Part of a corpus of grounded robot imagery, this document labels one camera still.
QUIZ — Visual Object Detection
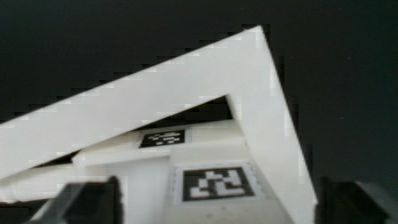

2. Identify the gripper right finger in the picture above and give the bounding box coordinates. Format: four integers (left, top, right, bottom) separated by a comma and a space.
315, 177, 398, 224

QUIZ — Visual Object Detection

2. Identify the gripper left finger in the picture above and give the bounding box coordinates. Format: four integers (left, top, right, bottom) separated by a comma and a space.
29, 177, 125, 224

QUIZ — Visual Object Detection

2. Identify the white chair seat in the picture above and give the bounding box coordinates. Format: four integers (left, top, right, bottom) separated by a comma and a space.
0, 120, 246, 203

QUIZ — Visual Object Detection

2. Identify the white U-shaped fence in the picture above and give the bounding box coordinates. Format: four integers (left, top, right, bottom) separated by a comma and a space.
0, 28, 317, 224

